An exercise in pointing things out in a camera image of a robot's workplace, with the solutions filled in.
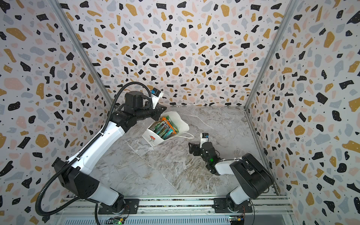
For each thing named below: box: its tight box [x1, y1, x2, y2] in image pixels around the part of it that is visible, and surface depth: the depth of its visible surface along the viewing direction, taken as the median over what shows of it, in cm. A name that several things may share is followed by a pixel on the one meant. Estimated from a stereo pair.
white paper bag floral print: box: [142, 111, 195, 148], surface depth 86 cm
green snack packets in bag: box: [149, 115, 180, 140], surface depth 93 cm
